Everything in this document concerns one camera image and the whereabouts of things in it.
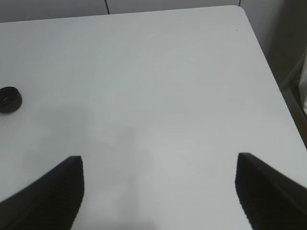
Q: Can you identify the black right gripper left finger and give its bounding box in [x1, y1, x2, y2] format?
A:
[0, 156, 84, 230]

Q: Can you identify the translucent chair beside table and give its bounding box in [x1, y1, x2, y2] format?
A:
[280, 47, 307, 125]

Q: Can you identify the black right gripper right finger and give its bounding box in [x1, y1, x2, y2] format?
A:
[235, 153, 307, 230]

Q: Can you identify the small black teacup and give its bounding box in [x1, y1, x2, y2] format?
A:
[0, 86, 23, 114]

